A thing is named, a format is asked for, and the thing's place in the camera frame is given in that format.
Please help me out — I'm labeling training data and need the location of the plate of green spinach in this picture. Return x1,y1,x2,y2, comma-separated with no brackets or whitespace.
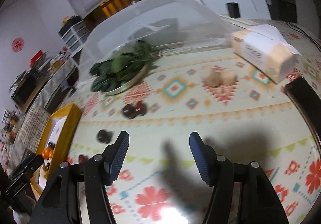
89,40,159,93

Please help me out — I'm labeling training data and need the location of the patterned tablecloth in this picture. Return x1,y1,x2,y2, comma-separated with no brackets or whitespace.
57,19,321,224

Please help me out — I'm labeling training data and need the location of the dark plum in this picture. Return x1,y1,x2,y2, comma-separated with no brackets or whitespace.
122,104,137,119
96,129,113,144

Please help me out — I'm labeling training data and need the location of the white tray with yellow rim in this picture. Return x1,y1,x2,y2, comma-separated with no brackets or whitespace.
31,104,82,195

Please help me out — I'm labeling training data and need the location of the tissue pack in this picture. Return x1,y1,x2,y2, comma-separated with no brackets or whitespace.
231,24,301,83

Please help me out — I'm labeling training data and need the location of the dark plum on table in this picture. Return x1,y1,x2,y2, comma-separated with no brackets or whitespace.
122,104,137,119

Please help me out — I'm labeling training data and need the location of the orange mandarin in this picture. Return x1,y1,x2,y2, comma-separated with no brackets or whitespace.
42,147,54,160

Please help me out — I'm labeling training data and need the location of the white mesh food cover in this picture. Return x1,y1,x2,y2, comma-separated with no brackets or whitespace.
78,0,232,80

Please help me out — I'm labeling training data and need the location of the dark red fruit under gripper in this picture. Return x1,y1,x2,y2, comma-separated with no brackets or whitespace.
78,154,89,164

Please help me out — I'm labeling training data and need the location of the white plastic drawer unit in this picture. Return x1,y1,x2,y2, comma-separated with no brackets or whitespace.
59,16,90,56

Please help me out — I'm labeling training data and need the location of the red paper wall decoration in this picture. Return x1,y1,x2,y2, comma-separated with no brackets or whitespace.
11,37,24,53

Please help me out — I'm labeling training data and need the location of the microwave oven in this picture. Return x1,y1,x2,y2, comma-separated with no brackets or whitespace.
9,68,48,114

